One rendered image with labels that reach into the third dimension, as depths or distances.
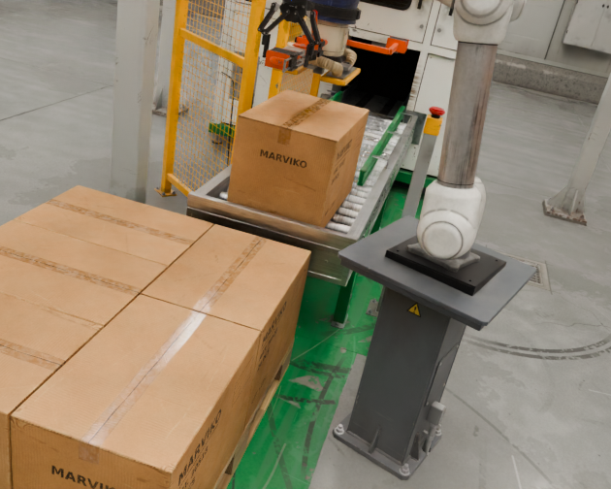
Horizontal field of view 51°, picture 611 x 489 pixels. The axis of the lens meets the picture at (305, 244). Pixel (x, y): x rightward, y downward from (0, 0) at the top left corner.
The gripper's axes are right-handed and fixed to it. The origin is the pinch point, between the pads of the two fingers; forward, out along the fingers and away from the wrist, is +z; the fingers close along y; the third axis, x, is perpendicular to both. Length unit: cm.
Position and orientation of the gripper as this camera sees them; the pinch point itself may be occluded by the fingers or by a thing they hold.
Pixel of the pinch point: (285, 58)
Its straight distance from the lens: 208.2
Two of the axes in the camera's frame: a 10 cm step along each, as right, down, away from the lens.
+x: -2.6, 3.9, -8.8
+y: -9.5, -2.7, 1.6
